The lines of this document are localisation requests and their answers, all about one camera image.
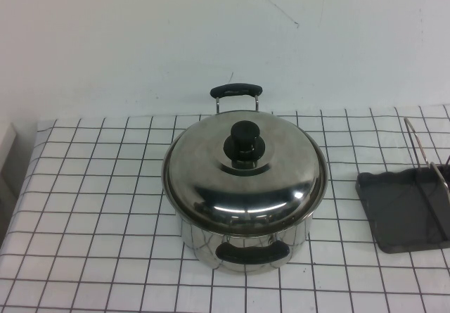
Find steel pot lid black knob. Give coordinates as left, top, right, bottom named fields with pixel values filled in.
left=162, top=113, right=328, bottom=231

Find white black-grid tablecloth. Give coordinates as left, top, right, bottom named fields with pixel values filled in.
left=0, top=106, right=450, bottom=313

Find white ledge block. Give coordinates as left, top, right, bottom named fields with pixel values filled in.
left=0, top=122, right=18, bottom=201

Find stainless steel pot black handles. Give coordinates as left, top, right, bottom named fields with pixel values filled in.
left=161, top=83, right=330, bottom=274

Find grey tray wire lid rack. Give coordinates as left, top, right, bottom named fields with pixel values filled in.
left=356, top=117, right=450, bottom=256

